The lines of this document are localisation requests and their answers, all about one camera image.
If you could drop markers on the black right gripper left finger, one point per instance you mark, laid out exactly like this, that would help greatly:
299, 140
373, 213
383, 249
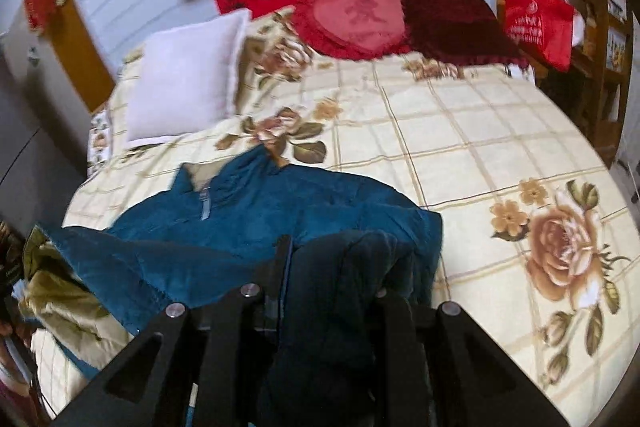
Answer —
195, 367

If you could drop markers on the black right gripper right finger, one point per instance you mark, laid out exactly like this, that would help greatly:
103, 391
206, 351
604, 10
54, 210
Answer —
438, 367

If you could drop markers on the teal blue padded jacket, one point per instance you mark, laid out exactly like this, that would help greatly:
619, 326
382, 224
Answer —
352, 237

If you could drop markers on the cream floral checked bedsheet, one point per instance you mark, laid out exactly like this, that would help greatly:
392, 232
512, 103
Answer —
539, 245

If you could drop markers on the olive green cloth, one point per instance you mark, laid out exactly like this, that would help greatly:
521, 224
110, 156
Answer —
56, 298

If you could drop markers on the white square pillow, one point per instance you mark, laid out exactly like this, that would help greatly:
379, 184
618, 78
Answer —
188, 79

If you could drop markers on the wooden chair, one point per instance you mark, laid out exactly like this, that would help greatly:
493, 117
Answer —
593, 93

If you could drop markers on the dark red fuzzy cushion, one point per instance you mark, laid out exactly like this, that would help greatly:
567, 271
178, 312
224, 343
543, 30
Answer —
459, 32

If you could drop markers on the red shopping bag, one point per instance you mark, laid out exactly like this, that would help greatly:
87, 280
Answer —
543, 29

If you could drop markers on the red heart-shaped cushion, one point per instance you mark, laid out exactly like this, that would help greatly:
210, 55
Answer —
351, 29

